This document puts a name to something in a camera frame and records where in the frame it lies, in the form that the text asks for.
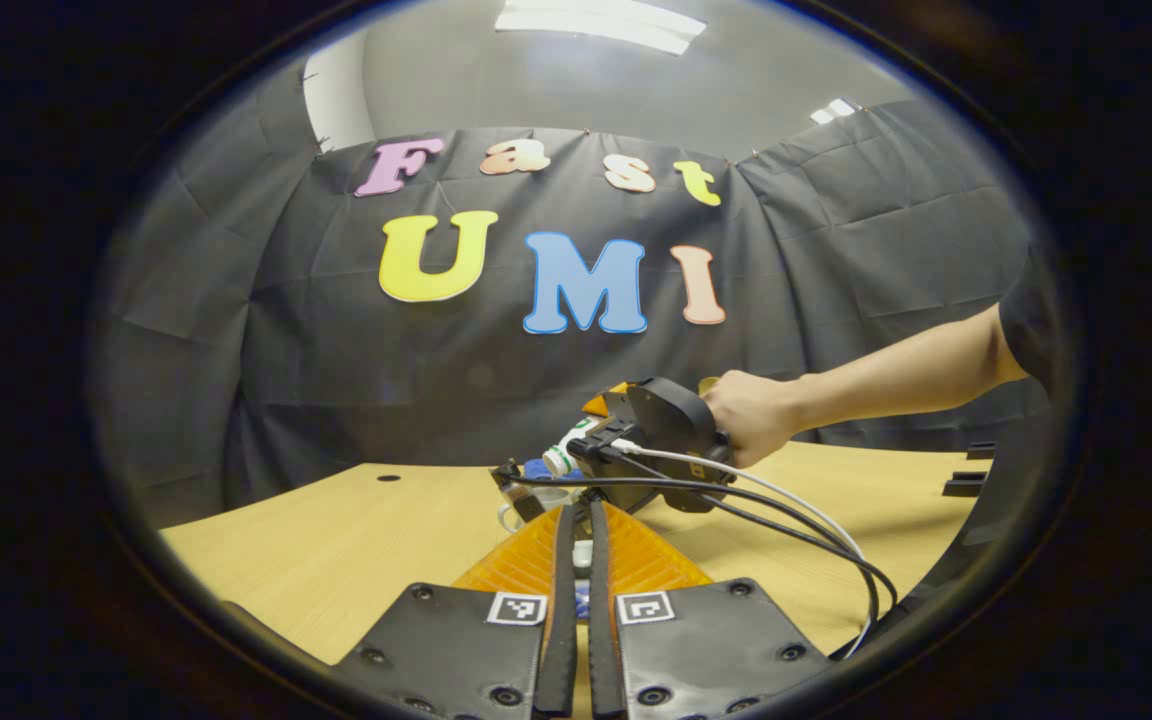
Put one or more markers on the white ceramic teacup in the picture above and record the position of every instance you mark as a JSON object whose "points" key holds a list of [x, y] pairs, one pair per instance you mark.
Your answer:
{"points": [[548, 500]]}

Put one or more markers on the person's black shirt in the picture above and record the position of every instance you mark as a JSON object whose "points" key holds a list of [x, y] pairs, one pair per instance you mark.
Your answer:
{"points": [[1031, 320]]}

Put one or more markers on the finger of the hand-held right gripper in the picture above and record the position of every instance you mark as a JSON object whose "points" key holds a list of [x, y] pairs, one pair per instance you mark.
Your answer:
{"points": [[599, 403], [521, 500]]}

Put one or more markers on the white water bottle green label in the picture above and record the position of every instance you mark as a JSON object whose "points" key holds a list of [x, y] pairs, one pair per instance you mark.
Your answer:
{"points": [[568, 452]]}

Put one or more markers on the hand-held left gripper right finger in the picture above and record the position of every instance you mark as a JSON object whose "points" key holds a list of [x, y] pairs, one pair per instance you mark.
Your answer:
{"points": [[600, 620]]}

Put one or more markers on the small ceiling light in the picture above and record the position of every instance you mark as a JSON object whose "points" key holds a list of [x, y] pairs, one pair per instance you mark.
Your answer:
{"points": [[833, 110]]}

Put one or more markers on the black backdrop cloth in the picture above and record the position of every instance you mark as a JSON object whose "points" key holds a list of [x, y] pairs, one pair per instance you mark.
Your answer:
{"points": [[436, 390]]}

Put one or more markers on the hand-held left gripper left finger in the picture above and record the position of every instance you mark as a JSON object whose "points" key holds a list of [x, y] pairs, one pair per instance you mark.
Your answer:
{"points": [[561, 620]]}

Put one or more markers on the large ceiling light panel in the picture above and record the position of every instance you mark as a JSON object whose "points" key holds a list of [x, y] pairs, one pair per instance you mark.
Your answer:
{"points": [[601, 22]]}

